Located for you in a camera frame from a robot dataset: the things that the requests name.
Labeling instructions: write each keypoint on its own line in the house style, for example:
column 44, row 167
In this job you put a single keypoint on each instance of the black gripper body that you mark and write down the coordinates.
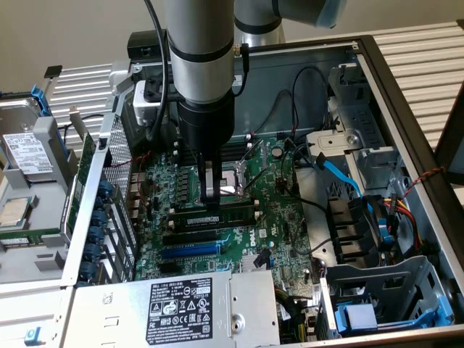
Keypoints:
column 206, row 123

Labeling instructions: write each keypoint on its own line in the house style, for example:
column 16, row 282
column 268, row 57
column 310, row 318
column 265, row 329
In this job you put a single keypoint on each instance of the green RAM stick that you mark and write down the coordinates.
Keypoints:
column 203, row 220
column 21, row 241

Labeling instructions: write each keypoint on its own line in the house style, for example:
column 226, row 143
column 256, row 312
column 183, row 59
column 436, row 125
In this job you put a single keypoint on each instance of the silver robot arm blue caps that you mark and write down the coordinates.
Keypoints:
column 203, row 36

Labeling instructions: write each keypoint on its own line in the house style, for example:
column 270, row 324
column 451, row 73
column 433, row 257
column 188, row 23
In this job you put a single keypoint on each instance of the CPU socket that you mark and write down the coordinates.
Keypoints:
column 232, row 179

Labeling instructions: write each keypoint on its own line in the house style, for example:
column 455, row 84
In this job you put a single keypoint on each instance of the metal locking lever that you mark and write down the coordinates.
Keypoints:
column 256, row 180

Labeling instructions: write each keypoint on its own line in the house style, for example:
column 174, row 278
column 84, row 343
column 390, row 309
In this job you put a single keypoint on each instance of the long black expansion slot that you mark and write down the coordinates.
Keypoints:
column 188, row 238

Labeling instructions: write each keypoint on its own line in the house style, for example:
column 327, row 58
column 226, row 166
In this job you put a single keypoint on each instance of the round coin battery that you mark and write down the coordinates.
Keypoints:
column 277, row 151

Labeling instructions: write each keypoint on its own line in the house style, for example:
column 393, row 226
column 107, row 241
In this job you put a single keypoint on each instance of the open PC case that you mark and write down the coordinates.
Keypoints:
column 261, row 72

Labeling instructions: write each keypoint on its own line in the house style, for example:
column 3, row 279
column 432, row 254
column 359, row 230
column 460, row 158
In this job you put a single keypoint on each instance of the green Dell motherboard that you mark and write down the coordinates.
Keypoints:
column 282, row 217

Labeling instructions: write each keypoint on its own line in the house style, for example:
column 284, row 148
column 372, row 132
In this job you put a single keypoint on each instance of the blue expansion slot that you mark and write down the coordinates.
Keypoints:
column 188, row 251

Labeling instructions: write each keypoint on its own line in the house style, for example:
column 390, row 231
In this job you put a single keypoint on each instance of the silver chipset heatsink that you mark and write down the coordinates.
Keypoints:
column 248, row 264

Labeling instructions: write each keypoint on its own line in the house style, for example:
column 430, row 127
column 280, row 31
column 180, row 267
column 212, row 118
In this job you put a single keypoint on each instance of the black SATA connector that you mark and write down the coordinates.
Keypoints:
column 261, row 259

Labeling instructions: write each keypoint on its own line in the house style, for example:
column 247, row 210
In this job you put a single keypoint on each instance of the short black expansion slot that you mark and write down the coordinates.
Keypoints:
column 168, row 267

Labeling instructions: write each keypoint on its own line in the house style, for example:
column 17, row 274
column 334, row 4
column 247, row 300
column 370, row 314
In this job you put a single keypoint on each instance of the black box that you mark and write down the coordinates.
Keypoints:
column 141, row 43

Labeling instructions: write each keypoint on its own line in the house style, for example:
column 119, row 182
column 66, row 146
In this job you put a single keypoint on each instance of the green graphics card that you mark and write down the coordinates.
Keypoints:
column 81, row 163

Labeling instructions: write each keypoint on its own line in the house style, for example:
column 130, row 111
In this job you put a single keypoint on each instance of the grey metal disk bay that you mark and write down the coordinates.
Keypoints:
column 362, row 119

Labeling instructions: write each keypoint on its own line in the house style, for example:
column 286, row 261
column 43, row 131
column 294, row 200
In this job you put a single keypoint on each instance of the blue disk carrier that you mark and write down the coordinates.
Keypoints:
column 39, row 101

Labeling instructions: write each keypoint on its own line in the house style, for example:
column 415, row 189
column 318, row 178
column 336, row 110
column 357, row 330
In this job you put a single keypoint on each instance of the grey parts rack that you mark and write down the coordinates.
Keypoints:
column 47, row 203

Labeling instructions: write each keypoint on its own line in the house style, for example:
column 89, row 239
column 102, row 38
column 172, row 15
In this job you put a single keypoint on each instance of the silver power supply unit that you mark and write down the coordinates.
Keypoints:
column 108, row 315

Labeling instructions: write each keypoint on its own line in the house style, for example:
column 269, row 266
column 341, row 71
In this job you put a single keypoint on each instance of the silver hard disk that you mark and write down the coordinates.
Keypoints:
column 25, row 152

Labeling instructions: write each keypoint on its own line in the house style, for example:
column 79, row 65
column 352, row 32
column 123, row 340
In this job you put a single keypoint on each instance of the disk bay with blue rails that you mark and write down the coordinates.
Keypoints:
column 384, row 279

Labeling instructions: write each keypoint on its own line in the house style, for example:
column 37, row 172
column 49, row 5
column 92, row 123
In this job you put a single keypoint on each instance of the silver CPU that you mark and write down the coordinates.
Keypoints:
column 12, row 214

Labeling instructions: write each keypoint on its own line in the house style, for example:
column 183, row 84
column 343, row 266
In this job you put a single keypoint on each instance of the dark panel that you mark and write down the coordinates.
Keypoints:
column 453, row 137

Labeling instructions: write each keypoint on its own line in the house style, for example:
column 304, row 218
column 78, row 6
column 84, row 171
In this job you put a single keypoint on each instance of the blue latch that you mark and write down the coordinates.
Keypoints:
column 33, row 336

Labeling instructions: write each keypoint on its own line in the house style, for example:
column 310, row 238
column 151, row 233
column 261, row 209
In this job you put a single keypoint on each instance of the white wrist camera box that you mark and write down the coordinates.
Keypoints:
column 145, row 108

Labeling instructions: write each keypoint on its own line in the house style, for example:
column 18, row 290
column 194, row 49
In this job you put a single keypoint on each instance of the black clip on white post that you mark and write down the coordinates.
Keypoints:
column 53, row 71

